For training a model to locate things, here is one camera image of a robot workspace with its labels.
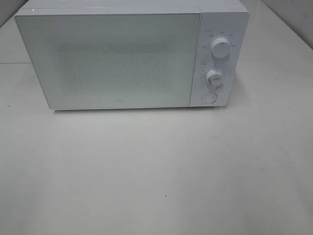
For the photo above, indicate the round white door button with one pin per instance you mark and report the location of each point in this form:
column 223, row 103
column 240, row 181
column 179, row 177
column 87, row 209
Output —
column 209, row 97

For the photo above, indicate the white timer knob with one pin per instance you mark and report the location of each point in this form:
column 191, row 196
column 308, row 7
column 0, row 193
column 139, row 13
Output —
column 214, row 78

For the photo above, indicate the white microwave door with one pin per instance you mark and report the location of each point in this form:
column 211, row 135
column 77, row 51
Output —
column 112, row 61

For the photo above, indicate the upper white power knob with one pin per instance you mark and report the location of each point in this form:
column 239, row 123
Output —
column 220, row 47

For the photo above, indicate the white microwave oven body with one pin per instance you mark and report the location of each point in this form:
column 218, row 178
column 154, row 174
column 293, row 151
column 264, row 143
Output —
column 218, row 18

